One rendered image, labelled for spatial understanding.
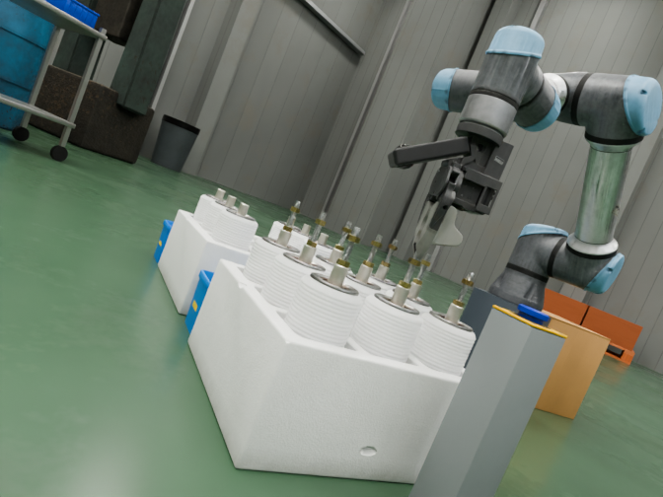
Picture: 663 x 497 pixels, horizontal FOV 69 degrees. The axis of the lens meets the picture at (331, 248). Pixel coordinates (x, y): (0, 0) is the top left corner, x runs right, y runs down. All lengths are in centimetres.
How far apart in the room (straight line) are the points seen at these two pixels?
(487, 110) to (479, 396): 40
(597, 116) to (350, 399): 82
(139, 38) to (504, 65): 450
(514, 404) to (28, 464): 55
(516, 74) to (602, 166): 53
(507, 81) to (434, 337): 40
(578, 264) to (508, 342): 73
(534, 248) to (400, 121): 681
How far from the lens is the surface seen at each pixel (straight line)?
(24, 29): 401
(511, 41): 79
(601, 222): 131
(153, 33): 507
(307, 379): 64
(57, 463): 61
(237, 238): 115
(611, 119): 120
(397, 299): 75
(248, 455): 67
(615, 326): 642
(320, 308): 65
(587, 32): 893
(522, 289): 140
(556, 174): 806
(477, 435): 67
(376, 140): 821
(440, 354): 80
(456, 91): 92
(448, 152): 74
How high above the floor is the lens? 35
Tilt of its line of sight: 4 degrees down
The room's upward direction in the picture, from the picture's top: 22 degrees clockwise
